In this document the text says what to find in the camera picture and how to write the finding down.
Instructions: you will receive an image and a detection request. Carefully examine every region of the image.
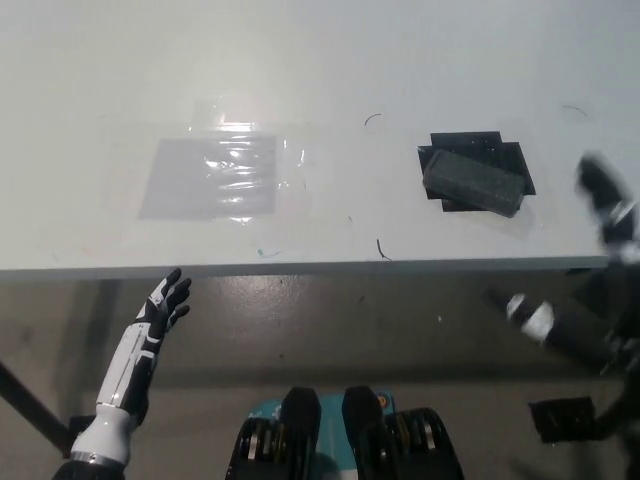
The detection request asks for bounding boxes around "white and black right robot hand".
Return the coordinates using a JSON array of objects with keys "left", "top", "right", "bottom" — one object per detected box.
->
[{"left": 485, "top": 151, "right": 640, "bottom": 376}]

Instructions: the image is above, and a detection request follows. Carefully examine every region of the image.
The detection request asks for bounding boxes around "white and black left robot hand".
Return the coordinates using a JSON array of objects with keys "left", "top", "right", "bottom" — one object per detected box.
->
[{"left": 95, "top": 267, "right": 193, "bottom": 419}]

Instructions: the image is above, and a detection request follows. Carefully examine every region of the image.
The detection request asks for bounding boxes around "dark grey whiteboard eraser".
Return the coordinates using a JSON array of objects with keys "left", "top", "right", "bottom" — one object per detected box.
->
[{"left": 421, "top": 147, "right": 526, "bottom": 219}]

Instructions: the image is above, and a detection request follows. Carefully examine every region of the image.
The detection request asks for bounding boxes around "black tape marked spot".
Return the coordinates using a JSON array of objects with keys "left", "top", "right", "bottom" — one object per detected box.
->
[{"left": 416, "top": 130, "right": 538, "bottom": 215}]

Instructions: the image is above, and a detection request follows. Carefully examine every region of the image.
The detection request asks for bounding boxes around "black table leg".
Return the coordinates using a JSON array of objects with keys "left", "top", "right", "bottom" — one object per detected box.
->
[{"left": 0, "top": 358, "right": 71, "bottom": 459}]

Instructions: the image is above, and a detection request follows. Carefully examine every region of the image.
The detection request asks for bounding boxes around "grey paper sheet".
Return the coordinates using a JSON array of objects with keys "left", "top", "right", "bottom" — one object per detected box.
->
[{"left": 138, "top": 135, "right": 278, "bottom": 220}]

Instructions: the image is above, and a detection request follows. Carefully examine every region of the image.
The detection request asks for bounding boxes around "transparent plastic film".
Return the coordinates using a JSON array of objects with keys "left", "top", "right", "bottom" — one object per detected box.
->
[{"left": 99, "top": 97, "right": 314, "bottom": 227}]

